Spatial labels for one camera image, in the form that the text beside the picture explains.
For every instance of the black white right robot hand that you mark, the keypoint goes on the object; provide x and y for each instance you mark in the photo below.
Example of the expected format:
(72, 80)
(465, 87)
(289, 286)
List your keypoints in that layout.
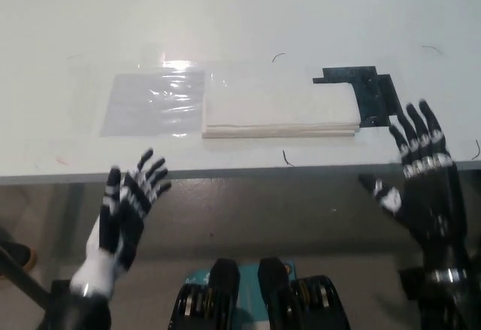
(436, 202)

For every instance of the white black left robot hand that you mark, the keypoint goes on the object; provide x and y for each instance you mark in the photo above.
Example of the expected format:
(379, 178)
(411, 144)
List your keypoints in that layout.
(124, 217)

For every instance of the black teal robot torso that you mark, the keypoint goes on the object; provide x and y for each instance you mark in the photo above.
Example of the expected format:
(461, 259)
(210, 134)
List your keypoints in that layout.
(225, 296)

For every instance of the white napkin stack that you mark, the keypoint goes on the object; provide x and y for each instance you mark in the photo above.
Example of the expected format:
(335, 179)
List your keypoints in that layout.
(278, 108)

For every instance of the dark shoe with tan sole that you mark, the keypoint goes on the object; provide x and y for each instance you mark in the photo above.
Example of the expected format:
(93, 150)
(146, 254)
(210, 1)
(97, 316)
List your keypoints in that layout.
(19, 255)

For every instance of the clear plastic bag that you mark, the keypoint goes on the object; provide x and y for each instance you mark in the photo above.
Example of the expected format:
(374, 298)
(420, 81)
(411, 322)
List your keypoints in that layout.
(135, 104)

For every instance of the black metal table brace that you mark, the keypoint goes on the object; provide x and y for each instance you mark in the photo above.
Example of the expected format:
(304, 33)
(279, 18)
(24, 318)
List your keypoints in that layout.
(22, 279)

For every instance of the clear plastic film sheet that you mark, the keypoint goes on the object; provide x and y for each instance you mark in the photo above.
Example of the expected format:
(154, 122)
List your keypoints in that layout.
(244, 74)

